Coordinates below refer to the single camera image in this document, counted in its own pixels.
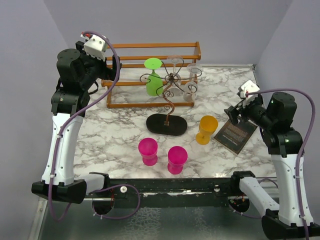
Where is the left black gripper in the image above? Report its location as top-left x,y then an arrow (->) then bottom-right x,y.
76,41 -> 122,90

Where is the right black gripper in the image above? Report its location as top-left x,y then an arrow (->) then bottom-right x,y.
224,93 -> 274,129

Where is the orange plastic wine glass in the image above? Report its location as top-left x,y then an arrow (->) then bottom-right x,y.
195,115 -> 219,145

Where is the green plastic wine glass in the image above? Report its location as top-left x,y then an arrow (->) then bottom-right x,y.
144,57 -> 163,97

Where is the frosted clear wine glass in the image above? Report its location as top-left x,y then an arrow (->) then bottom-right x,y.
183,63 -> 203,103

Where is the metal wine glass rack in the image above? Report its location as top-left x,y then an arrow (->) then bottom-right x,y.
145,68 -> 191,137

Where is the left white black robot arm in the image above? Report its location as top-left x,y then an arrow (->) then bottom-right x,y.
31,41 -> 122,204

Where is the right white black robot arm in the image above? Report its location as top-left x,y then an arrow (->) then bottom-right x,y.
225,91 -> 320,240

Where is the orange wooden dish rack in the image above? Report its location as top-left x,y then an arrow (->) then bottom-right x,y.
114,41 -> 201,97

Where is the dark book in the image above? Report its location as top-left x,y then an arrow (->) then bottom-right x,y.
214,120 -> 257,155

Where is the right pink plastic goblet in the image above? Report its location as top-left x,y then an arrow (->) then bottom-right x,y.
167,146 -> 188,175

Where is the pink plastic goblet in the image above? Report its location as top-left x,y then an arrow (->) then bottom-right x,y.
138,137 -> 158,166
167,146 -> 188,175

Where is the left pink plastic goblet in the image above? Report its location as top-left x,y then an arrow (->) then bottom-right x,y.
138,137 -> 158,166

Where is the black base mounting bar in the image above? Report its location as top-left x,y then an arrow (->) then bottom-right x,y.
82,177 -> 261,209

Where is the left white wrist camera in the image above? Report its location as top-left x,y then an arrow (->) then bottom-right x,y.
80,33 -> 108,61

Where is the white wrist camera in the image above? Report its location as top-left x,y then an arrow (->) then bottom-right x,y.
80,33 -> 108,61
237,80 -> 260,100

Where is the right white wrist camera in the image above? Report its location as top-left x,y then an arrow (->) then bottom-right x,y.
237,80 -> 260,100

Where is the aluminium rail frame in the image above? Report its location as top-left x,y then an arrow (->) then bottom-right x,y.
27,63 -> 316,240

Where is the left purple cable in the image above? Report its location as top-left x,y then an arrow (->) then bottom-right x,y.
47,30 -> 120,222

